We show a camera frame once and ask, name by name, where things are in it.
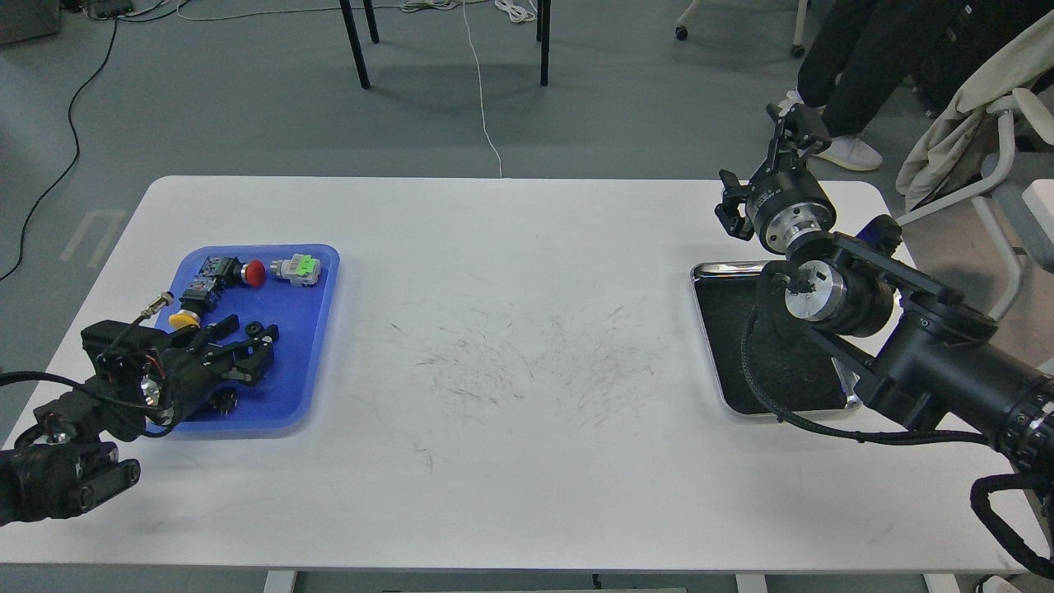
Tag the yellow push button switch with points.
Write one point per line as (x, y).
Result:
(199, 297)

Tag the beige jacket on chair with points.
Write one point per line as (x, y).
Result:
(1019, 65)

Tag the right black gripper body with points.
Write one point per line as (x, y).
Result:
(784, 205)

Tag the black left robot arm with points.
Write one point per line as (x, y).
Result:
(67, 463)

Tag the person in black trousers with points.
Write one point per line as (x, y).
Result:
(862, 52)

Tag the grey and green switch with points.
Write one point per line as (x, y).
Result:
(301, 270)

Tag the silver metal tray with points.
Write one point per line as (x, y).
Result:
(795, 372)

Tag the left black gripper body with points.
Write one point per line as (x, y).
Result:
(146, 370)

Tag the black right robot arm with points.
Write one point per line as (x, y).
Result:
(922, 357)

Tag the blue plastic tray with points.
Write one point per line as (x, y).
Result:
(280, 400)

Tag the green push button switch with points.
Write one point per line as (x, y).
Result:
(223, 401)

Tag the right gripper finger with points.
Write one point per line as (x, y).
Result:
(734, 195)
(799, 134)

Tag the red mushroom push button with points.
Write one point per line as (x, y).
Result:
(228, 272)

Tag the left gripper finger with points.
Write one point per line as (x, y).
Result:
(247, 364)
(228, 336)

